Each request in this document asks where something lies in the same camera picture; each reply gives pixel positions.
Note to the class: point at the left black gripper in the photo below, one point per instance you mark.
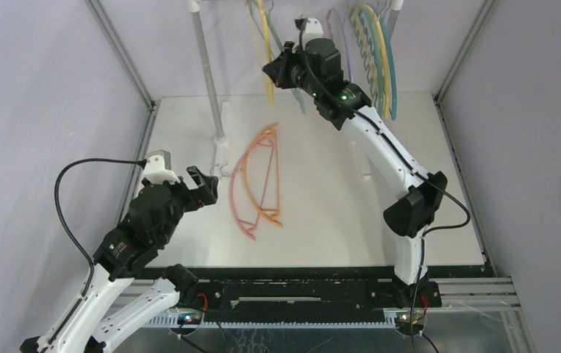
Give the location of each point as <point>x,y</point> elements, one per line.
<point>207,193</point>

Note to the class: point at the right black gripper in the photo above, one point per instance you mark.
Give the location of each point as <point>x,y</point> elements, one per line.
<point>284,68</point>

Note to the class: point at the grey-green plain hanger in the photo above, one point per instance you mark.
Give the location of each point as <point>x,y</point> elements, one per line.
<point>280,44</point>

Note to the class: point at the purple wavy hanger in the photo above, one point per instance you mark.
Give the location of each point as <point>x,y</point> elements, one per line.
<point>333,13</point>

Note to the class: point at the yellow wavy hanger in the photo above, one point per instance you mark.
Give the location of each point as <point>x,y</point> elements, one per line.
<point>355,28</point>

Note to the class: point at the orange plain hanger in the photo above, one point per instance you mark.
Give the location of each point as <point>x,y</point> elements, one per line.
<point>267,200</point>

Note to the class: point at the green wavy hanger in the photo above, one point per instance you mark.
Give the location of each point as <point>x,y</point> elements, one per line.
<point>370,51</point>

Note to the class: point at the blue wavy hanger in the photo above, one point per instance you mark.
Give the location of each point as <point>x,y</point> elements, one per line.
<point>393,63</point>

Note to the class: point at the yellow plain hanger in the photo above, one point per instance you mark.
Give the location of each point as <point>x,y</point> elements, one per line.
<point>259,23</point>

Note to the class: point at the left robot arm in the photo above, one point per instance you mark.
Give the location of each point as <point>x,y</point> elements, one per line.
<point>126,250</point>

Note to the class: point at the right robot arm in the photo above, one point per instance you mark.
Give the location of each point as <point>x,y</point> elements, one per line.
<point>417,192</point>

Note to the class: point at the white clothes rack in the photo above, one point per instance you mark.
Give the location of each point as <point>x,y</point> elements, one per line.
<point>219,115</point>

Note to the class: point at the pink plain hanger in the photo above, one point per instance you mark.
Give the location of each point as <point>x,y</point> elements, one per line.
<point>241,210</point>

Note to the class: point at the left circuit board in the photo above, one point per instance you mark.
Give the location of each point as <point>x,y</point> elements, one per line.
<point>189,319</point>

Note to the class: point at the circuit board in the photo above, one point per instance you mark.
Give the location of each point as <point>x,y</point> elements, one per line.
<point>407,319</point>
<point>189,319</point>

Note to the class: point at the right circuit board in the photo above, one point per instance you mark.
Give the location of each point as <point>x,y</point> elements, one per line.
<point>407,319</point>

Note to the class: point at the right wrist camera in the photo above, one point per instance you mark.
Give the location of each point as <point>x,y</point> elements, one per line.
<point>309,29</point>

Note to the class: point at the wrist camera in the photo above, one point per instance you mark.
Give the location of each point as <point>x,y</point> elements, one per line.
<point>158,165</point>
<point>309,29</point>

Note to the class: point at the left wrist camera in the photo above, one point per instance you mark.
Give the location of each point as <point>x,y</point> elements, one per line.
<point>158,165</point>

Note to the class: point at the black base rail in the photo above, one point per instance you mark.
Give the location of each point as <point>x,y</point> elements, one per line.
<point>320,295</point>

